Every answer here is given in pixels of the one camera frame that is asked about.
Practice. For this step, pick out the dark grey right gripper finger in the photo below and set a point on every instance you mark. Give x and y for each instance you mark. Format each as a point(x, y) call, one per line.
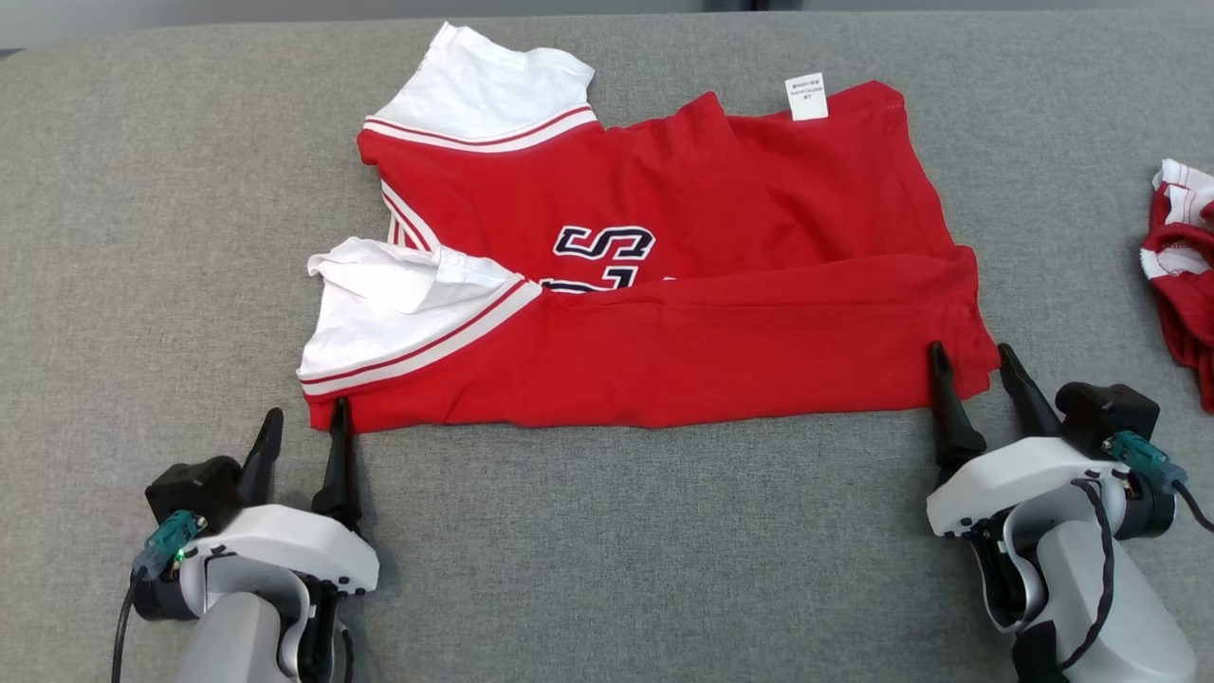
point(1029, 408)
point(953, 432)

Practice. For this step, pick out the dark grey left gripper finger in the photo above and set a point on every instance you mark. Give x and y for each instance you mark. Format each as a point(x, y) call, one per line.
point(340, 484)
point(263, 465)

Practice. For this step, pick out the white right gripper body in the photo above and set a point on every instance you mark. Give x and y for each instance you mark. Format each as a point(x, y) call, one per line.
point(1024, 470)

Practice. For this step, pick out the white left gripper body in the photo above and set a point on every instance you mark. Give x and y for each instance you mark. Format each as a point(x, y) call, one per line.
point(294, 541)

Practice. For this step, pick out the red jersey with white sleeves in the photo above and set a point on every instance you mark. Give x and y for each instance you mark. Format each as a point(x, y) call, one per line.
point(683, 313)

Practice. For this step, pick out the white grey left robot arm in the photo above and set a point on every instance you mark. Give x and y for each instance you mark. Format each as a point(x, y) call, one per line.
point(232, 636)

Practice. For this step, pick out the red and white crumpled garment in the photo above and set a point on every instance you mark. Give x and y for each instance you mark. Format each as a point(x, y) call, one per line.
point(1186, 285)

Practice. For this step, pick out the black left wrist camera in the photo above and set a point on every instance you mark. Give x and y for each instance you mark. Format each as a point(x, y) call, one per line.
point(194, 484)

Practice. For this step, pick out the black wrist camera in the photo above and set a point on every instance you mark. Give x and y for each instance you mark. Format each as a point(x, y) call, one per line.
point(194, 484)
point(1105, 408)

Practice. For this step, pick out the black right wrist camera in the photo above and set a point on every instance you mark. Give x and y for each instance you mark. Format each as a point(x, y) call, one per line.
point(1105, 408)

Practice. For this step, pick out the teal right camera connector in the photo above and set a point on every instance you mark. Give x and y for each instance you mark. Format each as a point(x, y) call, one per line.
point(1143, 458)

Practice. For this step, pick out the teal camera connector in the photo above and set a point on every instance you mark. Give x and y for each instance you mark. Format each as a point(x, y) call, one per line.
point(166, 543)
point(1143, 458)

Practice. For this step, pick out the teal left camera connector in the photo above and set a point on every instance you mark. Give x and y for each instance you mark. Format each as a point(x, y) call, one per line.
point(166, 543)

